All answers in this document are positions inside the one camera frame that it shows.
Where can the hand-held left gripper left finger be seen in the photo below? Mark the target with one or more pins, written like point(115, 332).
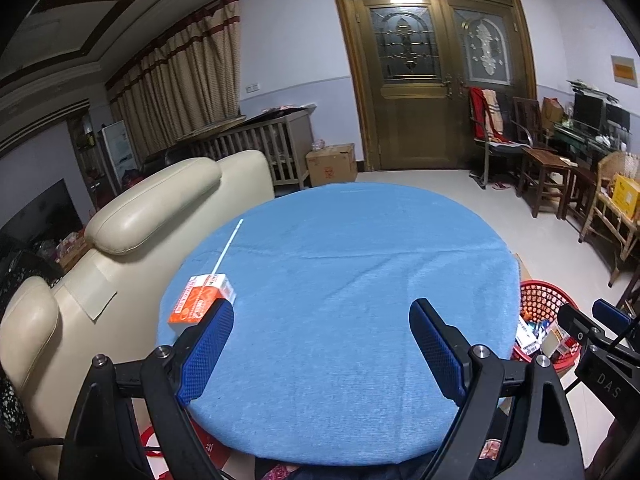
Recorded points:
point(205, 355)

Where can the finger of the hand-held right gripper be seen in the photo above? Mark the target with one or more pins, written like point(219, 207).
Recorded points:
point(577, 325)
point(612, 312)

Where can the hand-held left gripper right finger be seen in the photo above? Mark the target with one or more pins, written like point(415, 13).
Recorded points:
point(437, 350)

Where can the red plastic basket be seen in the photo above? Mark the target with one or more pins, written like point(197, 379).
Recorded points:
point(542, 292)

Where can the orange and white box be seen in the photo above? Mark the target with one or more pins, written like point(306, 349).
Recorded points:
point(195, 300)

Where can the flat cardboard piece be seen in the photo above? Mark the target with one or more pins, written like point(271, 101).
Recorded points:
point(524, 267)

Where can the red gift bag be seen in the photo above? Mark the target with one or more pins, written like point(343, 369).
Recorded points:
point(210, 452)

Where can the blue tablecloth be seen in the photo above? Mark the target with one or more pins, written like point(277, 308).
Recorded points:
point(350, 285)

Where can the white straw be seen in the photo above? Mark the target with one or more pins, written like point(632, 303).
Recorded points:
point(227, 247)

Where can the yellow cardboard box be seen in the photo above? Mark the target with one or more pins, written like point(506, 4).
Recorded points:
point(627, 192)

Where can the beige paper sheet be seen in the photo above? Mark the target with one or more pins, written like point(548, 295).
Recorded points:
point(92, 292)

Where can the dark wooden stool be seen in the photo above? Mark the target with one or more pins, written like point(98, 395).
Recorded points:
point(580, 175)

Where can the cream leather sofa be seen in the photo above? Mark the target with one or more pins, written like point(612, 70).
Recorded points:
point(165, 195)

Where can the dark wooden chair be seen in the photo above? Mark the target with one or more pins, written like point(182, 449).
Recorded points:
point(545, 160)

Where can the pile of snack packets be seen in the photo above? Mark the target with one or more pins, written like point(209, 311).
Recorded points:
point(70, 247)

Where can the glass desk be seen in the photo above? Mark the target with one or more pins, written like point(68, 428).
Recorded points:
point(575, 137)

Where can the metal chair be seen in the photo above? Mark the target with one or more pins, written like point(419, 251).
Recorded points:
point(500, 147)

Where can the black monitor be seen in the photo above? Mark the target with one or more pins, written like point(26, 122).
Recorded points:
point(590, 110)
point(619, 117)

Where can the black patterned cloth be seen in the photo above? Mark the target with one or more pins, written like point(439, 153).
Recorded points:
point(10, 410)

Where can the brown cardboard box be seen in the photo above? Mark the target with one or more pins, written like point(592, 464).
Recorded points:
point(330, 167)

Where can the black television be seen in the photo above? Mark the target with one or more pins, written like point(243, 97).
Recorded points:
point(45, 210)

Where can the white fridge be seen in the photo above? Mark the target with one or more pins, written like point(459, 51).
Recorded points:
point(120, 150)

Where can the wooden double door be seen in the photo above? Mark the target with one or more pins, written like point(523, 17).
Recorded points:
point(410, 125)

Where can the wooden display cabinet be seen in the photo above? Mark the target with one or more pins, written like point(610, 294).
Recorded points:
point(85, 160)

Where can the red striped cloth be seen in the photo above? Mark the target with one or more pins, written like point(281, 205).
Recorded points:
point(482, 110)

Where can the wooden crib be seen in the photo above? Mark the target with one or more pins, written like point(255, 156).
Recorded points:
point(295, 135)

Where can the beige curtain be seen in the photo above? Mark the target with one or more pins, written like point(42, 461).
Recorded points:
point(185, 85)

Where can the orange wall sign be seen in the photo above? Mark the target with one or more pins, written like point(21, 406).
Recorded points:
point(623, 70)

